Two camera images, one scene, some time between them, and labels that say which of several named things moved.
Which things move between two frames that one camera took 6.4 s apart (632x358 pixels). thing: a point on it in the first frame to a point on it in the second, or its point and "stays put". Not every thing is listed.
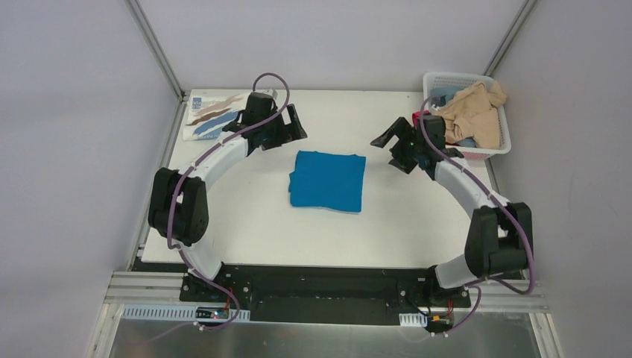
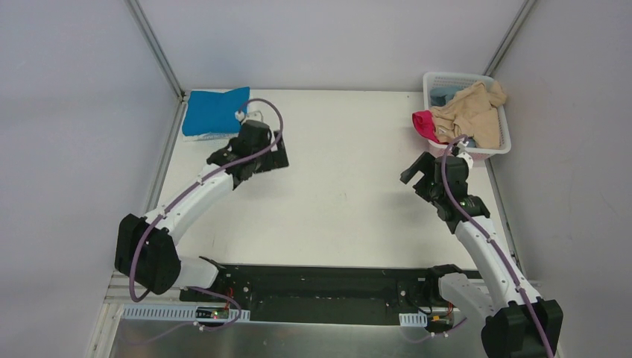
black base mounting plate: x=327 y=294 stays put
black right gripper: x=402 y=146 to x=427 y=180
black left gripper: x=285 y=129 to x=266 y=159
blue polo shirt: x=328 y=180 to x=211 y=112
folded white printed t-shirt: x=207 y=115 stays put
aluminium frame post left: x=157 y=49 stays put
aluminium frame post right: x=510 y=36 stays put
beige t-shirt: x=472 y=113 stays put
